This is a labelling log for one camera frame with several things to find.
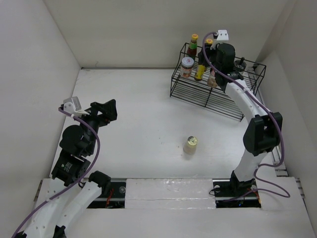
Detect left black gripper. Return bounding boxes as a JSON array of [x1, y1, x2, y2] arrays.
[[75, 99, 117, 154]]

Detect red green sauce bottle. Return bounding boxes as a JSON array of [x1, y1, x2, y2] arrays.
[[205, 38, 213, 46]]

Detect small yellow brown bottle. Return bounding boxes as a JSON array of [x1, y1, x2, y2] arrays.
[[194, 64, 206, 81]]

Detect green label sauce bottle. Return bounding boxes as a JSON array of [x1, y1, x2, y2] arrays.
[[186, 34, 199, 60]]

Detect white lid glass jar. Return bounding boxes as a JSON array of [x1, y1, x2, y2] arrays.
[[180, 57, 194, 78]]

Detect pink cap spice shaker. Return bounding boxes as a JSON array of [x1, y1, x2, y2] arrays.
[[207, 71, 218, 88]]

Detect black cap spice shaker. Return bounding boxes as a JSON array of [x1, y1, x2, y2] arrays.
[[234, 57, 247, 72]]

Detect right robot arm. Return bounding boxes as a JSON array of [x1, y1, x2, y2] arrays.
[[199, 43, 284, 201]]

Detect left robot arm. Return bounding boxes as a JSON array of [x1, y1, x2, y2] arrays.
[[13, 97, 117, 238]]

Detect yellow cap spice shaker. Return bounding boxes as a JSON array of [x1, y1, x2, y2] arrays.
[[183, 136, 198, 155]]

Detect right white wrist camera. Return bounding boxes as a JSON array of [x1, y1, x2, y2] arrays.
[[211, 30, 229, 49]]

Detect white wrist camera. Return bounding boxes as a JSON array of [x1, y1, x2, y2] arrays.
[[62, 97, 82, 116], [211, 30, 229, 49]]

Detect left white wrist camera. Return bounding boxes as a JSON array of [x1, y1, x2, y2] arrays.
[[62, 97, 82, 116]]

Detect black wire rack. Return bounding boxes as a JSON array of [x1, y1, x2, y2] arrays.
[[169, 43, 266, 121]]

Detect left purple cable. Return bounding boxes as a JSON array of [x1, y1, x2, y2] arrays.
[[11, 109, 101, 238]]

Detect purple cable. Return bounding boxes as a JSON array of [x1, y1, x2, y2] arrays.
[[11, 109, 101, 238], [202, 31, 291, 202]]

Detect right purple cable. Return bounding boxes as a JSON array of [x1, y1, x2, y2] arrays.
[[202, 31, 291, 202]]

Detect black mounting rail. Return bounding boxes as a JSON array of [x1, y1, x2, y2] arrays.
[[88, 178, 261, 210]]

